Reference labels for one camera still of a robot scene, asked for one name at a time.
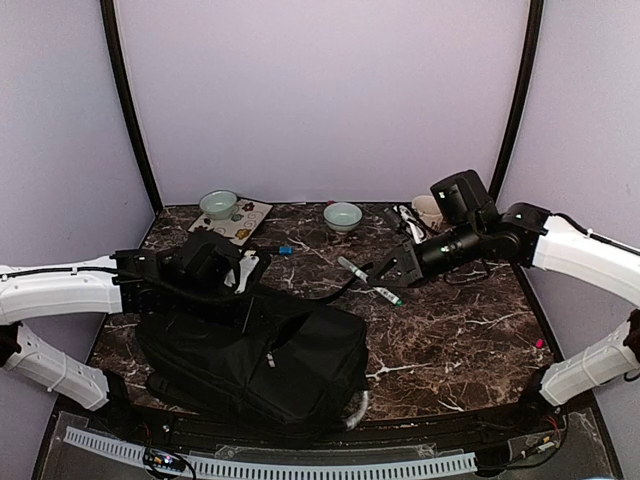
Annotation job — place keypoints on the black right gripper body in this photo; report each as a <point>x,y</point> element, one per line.
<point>413,267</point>

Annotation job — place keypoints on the blue capped black marker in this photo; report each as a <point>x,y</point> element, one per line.
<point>277,250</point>

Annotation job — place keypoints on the black student backpack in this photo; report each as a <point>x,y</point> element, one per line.
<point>288,368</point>

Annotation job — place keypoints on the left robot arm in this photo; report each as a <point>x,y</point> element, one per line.
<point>128,281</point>

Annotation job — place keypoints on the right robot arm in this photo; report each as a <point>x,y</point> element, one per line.
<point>532,237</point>

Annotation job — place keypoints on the cream floral mug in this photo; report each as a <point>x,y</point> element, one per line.
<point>428,211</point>

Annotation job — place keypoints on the pale green bowl centre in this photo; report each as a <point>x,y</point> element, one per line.
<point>342,217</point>

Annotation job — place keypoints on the floral square plate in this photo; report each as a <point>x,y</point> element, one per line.
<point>246,216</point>

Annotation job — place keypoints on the pale green bowl on plate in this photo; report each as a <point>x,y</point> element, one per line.
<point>218,205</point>

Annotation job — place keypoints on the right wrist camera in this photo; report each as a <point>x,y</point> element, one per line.
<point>401,219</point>

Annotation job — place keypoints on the white slotted cable duct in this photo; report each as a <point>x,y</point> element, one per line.
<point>232,462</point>

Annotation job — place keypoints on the black right frame post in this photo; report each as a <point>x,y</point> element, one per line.
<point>520,94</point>

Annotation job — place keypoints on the black frame post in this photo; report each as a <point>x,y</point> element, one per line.
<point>126,100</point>
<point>520,94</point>

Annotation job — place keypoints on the black left frame post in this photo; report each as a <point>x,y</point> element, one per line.
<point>126,100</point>

